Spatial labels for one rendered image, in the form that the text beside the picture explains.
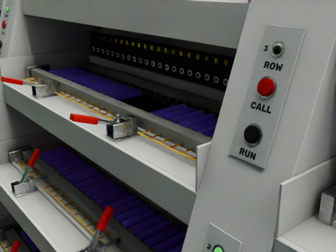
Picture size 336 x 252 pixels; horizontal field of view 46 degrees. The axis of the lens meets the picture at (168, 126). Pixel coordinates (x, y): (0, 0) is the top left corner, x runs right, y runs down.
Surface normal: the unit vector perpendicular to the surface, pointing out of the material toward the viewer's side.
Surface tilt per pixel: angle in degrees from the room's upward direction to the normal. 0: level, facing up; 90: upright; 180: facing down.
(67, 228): 19
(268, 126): 90
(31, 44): 90
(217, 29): 109
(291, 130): 90
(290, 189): 90
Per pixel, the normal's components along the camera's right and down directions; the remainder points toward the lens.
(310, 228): 0.00, -0.94
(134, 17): -0.78, 0.22
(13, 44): 0.62, 0.26
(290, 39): -0.74, -0.10
